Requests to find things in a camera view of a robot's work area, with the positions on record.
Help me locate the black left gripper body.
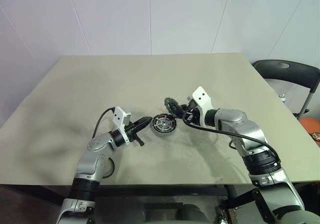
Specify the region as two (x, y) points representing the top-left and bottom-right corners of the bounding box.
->
(125, 123), (146, 148)

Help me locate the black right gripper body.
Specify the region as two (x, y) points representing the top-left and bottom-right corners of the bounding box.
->
(184, 99), (202, 125)

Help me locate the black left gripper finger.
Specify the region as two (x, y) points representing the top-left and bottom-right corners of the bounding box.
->
(134, 119), (153, 132)
(133, 116), (153, 127)

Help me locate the black gear-like wheel part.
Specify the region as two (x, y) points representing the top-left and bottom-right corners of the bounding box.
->
(163, 97), (183, 116)

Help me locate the dark metal wheel disc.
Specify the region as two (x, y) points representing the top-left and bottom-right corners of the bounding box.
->
(151, 114), (176, 132)

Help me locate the motor stator with copper windings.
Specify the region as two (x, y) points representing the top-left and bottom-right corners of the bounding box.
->
(150, 113), (178, 135)

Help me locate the dark folding chair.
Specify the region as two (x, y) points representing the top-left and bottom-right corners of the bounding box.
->
(251, 59), (320, 121)

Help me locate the dark grey rounded shape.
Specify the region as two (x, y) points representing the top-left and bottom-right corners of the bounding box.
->
(177, 203), (221, 224)

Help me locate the orange round object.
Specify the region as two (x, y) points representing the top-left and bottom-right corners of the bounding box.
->
(299, 117), (320, 142)

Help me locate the grey robot torso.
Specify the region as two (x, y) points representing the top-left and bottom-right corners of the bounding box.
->
(274, 205), (320, 224)

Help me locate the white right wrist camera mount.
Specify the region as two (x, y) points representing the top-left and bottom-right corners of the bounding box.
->
(191, 86), (214, 128)

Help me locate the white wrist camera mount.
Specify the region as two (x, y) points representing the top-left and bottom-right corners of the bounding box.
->
(191, 86), (214, 128)
(112, 106), (133, 145)

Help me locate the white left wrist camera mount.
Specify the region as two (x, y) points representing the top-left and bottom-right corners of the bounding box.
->
(112, 106), (133, 145)

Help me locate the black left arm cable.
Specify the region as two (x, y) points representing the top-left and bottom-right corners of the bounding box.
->
(91, 107), (116, 179)

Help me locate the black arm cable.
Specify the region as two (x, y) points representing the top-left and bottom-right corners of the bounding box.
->
(91, 107), (116, 179)
(181, 108), (280, 166)

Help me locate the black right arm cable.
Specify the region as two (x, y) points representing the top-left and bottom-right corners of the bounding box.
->
(181, 108), (280, 166)

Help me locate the black table frame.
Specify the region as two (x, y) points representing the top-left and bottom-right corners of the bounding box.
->
(46, 183), (258, 209)

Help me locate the shiny metal bracket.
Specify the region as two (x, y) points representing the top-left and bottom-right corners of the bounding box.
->
(217, 207), (236, 224)

